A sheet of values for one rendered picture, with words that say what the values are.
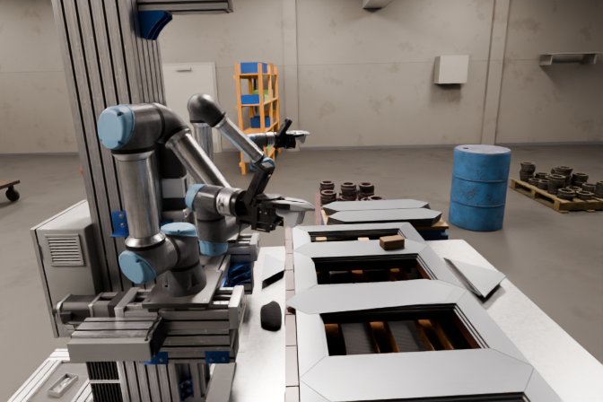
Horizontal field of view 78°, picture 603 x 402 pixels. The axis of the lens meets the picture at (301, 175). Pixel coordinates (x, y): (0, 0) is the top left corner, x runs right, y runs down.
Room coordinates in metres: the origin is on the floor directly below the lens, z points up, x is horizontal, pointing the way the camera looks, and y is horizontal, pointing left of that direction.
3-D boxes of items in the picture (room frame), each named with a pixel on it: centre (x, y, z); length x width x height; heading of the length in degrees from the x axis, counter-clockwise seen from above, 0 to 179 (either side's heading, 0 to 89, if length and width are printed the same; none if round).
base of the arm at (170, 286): (1.19, 0.43, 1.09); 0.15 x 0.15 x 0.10
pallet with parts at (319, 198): (4.41, -0.59, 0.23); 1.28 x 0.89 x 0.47; 176
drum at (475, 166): (4.22, -2.10, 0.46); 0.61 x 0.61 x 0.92
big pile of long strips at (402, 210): (2.44, -0.55, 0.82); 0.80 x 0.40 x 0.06; 92
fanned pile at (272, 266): (1.94, 0.17, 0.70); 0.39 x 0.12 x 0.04; 2
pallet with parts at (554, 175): (5.04, -3.69, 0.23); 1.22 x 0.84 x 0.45; 179
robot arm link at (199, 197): (0.95, 0.25, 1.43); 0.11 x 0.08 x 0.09; 63
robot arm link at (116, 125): (1.07, 0.49, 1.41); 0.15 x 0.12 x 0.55; 153
